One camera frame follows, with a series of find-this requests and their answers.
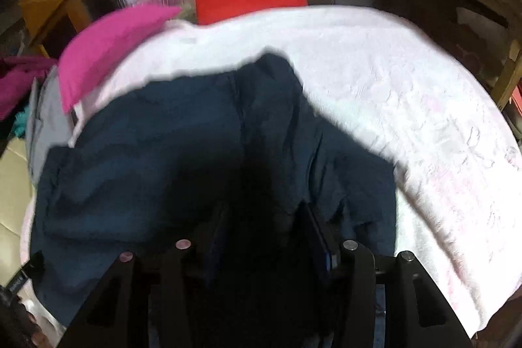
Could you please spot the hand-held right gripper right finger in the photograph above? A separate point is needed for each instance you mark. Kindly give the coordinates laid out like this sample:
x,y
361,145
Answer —
x,y
324,246

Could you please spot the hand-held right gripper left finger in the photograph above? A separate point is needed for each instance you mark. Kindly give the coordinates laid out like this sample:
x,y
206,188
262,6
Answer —
x,y
218,238

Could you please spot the navy blue jacket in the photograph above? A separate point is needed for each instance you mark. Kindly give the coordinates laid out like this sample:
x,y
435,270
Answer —
x,y
163,136

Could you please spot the cream cabinet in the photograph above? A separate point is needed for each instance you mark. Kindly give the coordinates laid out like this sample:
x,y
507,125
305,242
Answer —
x,y
12,185

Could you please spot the teal cloth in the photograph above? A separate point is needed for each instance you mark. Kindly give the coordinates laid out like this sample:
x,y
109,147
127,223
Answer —
x,y
20,123

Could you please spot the grey garment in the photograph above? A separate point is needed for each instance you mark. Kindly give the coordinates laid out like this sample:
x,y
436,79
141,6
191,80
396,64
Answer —
x,y
45,119

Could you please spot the white textured blanket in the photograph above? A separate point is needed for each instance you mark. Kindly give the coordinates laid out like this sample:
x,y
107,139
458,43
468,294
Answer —
x,y
408,107

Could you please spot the magenta garment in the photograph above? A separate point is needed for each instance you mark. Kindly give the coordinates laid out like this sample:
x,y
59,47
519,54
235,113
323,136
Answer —
x,y
16,83

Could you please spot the pink pillow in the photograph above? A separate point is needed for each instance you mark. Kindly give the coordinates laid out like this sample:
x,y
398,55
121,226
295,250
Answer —
x,y
106,46

